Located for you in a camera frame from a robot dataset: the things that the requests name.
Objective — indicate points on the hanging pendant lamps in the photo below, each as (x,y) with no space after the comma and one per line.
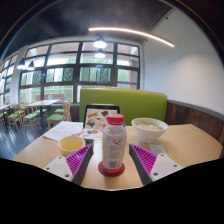
(99,42)

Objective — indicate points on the white ceramic bowl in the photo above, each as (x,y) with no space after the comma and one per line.
(149,131)

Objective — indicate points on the white paper booklet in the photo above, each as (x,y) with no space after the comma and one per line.
(63,130)

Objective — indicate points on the colourful printed sheet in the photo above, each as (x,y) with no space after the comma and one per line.
(93,134)

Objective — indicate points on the small white handheld device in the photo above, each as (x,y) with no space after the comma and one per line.
(89,141)

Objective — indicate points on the black laptop with stickers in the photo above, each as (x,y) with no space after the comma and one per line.
(96,116)

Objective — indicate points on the pale yellow mug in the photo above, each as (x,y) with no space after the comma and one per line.
(70,145)

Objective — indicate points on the clear red-capped drink bottle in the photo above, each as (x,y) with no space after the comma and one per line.
(114,146)

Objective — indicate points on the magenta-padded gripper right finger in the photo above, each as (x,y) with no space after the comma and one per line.
(146,160)

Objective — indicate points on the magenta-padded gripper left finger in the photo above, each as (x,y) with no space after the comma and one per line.
(77,160)

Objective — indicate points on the green upholstered bench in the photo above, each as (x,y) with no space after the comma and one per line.
(143,103)

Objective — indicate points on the small light wooden dining table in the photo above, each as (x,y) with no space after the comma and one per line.
(5,107)

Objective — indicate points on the wooden chairs with green seats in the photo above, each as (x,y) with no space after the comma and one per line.
(31,116)

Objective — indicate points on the large light wooden dining table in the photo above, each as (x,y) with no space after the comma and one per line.
(42,102)

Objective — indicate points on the flat round red coaster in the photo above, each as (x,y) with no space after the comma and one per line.
(101,169)

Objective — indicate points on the long curved ceiling light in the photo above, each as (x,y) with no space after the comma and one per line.
(133,31)

